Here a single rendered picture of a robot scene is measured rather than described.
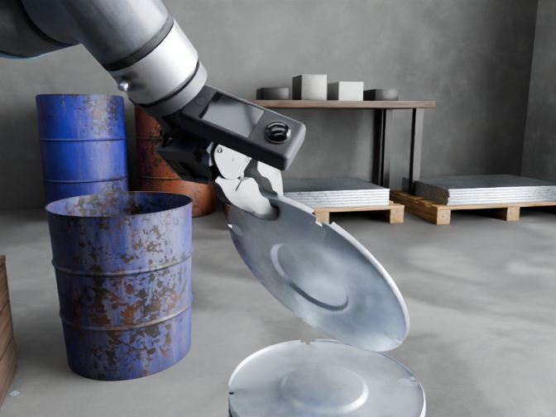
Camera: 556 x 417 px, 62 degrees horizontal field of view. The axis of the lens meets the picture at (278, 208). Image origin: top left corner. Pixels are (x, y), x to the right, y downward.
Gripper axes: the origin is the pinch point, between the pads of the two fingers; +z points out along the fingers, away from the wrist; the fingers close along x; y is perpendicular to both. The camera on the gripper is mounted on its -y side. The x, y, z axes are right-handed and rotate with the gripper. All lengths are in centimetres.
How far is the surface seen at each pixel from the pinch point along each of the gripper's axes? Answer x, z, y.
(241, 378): 17.1, 24.3, 11.3
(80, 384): 34, 55, 82
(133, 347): 19, 56, 72
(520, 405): -14, 101, -16
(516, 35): -383, 260, 80
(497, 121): -321, 309, 87
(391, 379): 6.7, 34.5, -7.1
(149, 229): -8, 35, 69
